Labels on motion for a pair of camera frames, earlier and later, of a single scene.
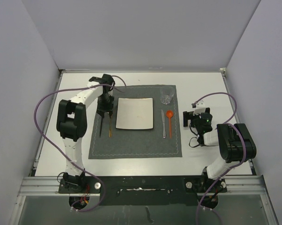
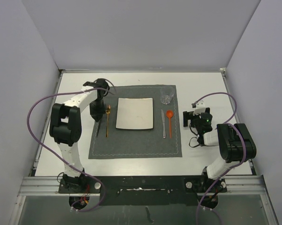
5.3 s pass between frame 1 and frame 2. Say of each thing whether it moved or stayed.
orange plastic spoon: stayed
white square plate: stayed
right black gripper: stayed
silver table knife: stayed
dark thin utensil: moved
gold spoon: moved
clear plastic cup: stayed
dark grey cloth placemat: stayed
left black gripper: moved
